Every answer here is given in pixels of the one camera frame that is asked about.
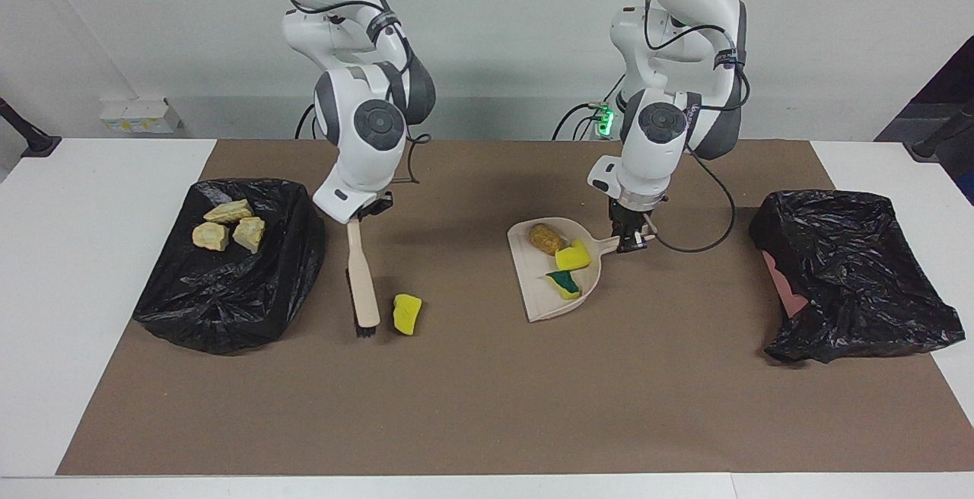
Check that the black bag on pink bin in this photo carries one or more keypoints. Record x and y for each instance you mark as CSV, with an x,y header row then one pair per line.
x,y
852,271

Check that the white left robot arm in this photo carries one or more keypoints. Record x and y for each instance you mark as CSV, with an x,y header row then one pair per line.
x,y
647,164

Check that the beige hand brush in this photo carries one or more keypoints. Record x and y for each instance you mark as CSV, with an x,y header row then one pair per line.
x,y
364,286

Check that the white wall outlet box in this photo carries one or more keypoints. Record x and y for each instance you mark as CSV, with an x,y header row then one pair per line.
x,y
141,115

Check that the pale bread chunk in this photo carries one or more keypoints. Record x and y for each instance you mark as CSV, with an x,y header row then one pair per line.
x,y
211,236

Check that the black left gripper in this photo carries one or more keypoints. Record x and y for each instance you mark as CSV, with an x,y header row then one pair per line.
x,y
630,219

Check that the green and yellow sponge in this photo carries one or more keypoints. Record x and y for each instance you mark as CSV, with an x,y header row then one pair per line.
x,y
564,284

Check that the pink bin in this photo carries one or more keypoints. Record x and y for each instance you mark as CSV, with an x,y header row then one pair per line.
x,y
784,286

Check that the brown potato-shaped lump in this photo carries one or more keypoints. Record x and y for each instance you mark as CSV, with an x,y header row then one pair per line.
x,y
546,238

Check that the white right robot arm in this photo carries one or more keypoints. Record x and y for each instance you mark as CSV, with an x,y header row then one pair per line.
x,y
365,157

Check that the black stand pole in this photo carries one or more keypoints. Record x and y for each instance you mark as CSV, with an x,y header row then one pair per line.
x,y
932,145
34,141

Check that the yellow sponge piece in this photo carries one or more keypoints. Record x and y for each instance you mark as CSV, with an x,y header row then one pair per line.
x,y
407,314
574,257

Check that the beige plastic dustpan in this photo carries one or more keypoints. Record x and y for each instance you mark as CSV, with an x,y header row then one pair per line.
x,y
536,293

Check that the crumpled black trash bag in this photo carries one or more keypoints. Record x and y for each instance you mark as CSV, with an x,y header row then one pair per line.
x,y
228,301

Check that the large brown table mat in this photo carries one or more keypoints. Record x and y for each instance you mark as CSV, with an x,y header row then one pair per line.
x,y
456,423

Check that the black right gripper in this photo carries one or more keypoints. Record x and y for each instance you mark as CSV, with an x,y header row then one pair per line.
x,y
377,206

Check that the orange striped croissant piece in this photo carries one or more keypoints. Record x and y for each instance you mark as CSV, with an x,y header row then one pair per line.
x,y
249,234
228,212

